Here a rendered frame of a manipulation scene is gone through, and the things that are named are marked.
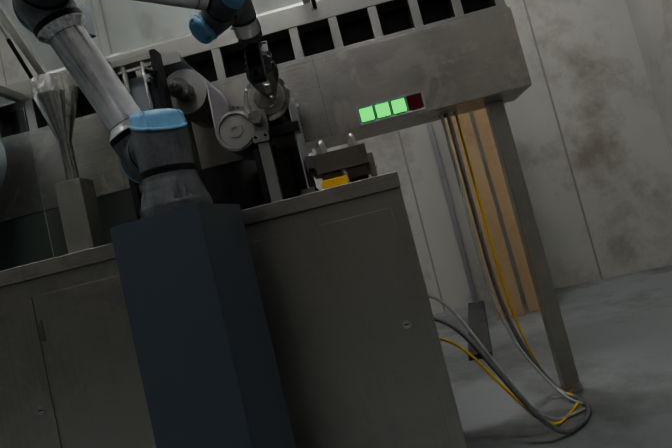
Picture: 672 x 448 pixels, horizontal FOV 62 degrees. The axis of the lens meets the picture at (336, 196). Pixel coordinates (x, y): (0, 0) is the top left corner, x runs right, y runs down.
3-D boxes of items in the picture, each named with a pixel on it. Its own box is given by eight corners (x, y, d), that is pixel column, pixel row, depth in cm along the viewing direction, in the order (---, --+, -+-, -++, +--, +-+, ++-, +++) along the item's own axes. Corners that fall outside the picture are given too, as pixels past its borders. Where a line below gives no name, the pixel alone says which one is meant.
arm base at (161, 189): (192, 206, 109) (181, 157, 109) (126, 224, 112) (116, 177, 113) (225, 206, 123) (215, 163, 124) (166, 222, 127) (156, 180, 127)
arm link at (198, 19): (193, 7, 135) (223, -16, 140) (182, 28, 144) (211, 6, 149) (216, 32, 136) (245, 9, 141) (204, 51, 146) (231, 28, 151)
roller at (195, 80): (168, 119, 176) (159, 77, 177) (194, 132, 201) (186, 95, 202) (210, 107, 175) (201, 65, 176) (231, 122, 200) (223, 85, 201)
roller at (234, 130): (220, 153, 173) (212, 116, 174) (241, 162, 198) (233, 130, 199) (257, 143, 172) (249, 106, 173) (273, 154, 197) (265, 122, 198)
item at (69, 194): (58, 265, 179) (23, 97, 183) (81, 263, 193) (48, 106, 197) (99, 255, 178) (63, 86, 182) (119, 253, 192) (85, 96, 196)
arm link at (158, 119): (144, 167, 110) (130, 102, 111) (133, 181, 122) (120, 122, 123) (203, 159, 116) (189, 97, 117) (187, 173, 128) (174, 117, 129)
